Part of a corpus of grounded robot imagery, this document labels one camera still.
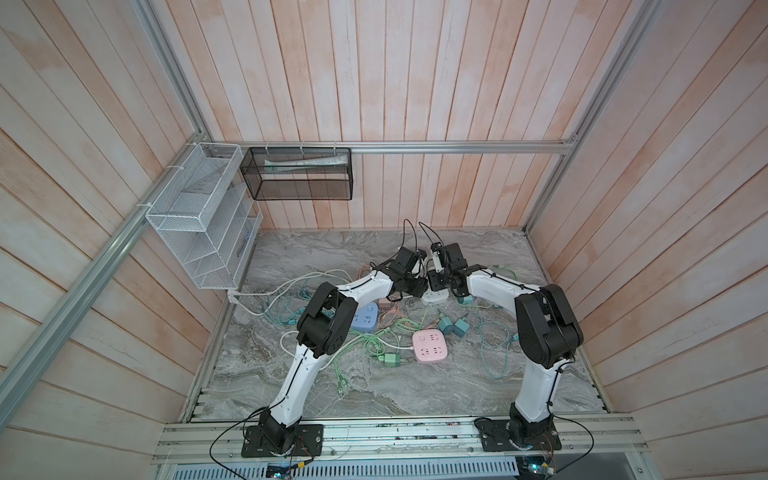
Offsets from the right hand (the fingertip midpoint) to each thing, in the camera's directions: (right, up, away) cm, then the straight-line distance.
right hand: (436, 274), depth 101 cm
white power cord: (-62, -9, -1) cm, 63 cm away
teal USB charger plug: (+6, -16, -10) cm, 20 cm away
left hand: (-5, -5, 0) cm, 8 cm away
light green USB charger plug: (-16, -23, -17) cm, 33 cm away
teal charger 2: (+9, -8, -4) cm, 13 cm away
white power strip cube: (-1, -7, -3) cm, 8 cm away
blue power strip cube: (-24, -14, -8) cm, 29 cm away
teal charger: (+1, -15, -10) cm, 18 cm away
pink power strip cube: (-5, -21, -13) cm, 25 cm away
